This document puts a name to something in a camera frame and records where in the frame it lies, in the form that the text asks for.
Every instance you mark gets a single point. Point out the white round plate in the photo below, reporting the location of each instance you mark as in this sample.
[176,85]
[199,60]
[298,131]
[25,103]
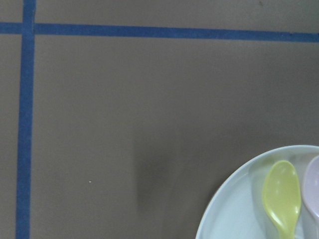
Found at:
[236,209]

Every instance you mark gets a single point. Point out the yellow plastic spoon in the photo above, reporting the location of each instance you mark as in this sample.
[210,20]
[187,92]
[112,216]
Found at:
[281,197]

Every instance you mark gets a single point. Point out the pink plastic spoon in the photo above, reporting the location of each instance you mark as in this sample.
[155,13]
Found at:
[310,188]

